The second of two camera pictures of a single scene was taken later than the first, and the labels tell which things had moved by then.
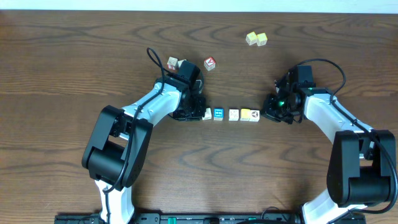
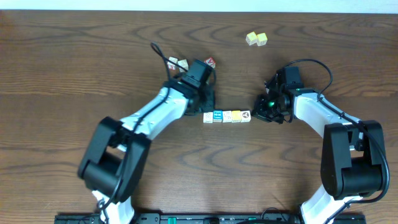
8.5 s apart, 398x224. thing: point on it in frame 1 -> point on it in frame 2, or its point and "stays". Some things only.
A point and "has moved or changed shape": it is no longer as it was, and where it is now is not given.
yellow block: x=262 y=39 stays
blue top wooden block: x=218 y=114 stays
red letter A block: x=209 y=63 stays
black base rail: x=208 y=218 stays
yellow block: x=245 y=114 -> x=236 y=116
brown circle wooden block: x=254 y=116 has moved or changed shape
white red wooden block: x=171 y=63 stays
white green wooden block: x=234 y=114 -> x=227 y=116
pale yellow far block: x=251 y=38 stays
